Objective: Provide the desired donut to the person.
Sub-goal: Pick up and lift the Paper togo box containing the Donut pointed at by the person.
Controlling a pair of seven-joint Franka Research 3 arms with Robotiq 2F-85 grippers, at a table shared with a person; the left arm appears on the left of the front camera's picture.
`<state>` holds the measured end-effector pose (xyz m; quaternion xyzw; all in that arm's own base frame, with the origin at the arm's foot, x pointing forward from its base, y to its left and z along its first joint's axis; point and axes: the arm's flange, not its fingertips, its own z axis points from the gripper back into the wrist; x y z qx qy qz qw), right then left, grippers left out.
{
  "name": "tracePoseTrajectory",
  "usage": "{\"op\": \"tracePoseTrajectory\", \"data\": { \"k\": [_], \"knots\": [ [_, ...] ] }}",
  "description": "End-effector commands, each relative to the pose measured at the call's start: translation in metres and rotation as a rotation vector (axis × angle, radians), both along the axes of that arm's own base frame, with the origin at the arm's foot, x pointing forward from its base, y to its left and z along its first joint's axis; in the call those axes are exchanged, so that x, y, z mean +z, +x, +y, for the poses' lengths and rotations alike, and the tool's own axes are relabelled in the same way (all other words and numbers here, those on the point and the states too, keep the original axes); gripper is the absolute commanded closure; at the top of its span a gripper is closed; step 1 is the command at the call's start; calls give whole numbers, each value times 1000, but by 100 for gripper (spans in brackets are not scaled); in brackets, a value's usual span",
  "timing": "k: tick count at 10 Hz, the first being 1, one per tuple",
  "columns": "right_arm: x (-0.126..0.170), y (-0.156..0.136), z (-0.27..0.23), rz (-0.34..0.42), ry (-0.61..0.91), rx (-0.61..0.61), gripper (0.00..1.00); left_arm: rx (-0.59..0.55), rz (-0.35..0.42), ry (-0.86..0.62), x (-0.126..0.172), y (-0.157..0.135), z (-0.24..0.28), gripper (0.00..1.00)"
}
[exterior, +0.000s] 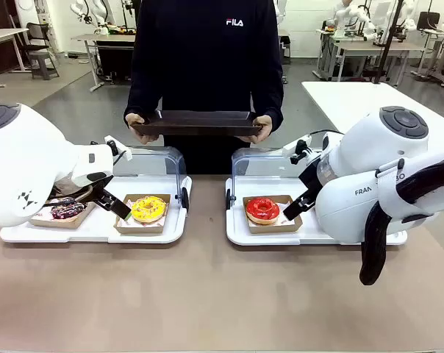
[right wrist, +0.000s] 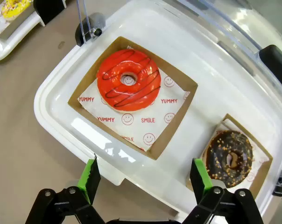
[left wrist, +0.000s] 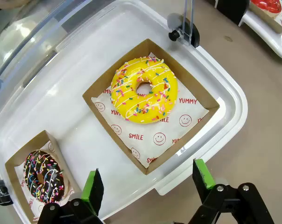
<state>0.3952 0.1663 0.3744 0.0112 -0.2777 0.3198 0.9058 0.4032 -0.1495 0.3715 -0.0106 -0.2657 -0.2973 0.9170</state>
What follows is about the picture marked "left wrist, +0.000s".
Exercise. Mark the clear lid over yellow donut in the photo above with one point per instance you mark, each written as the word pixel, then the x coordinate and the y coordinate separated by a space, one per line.
pixel 26 35

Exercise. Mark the cardboard box of red donut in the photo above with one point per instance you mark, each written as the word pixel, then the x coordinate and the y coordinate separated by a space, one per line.
pixel 271 22

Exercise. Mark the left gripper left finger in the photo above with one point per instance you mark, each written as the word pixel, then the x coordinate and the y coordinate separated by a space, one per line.
pixel 94 193

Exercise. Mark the printed paper under yellow donut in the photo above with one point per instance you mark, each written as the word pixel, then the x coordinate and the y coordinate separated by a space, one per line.
pixel 143 140

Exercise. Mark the cardboard box of sprinkled chocolate donut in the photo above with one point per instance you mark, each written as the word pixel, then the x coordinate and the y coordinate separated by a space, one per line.
pixel 13 177

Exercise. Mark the yellow sprinkled donut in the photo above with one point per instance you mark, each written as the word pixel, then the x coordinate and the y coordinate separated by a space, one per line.
pixel 124 102

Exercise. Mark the red glazed donut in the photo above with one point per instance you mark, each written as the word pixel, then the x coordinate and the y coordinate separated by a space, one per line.
pixel 268 4

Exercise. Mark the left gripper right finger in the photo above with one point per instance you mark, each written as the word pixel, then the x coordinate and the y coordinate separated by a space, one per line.
pixel 225 203

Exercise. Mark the printed paper under sprinkled chocolate donut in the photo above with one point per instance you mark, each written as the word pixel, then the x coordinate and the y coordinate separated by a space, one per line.
pixel 51 147

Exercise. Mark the white display tray with yellow donut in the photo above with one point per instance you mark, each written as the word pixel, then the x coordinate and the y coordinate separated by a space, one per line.
pixel 73 93

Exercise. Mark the cardboard box of yellow donut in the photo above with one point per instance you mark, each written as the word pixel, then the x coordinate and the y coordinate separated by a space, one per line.
pixel 94 100

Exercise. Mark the black lid hinge knob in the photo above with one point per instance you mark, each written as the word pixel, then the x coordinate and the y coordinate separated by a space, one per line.
pixel 2 192
pixel 193 35

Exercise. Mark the white display tray with red donut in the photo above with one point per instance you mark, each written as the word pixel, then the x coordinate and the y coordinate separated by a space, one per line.
pixel 271 44

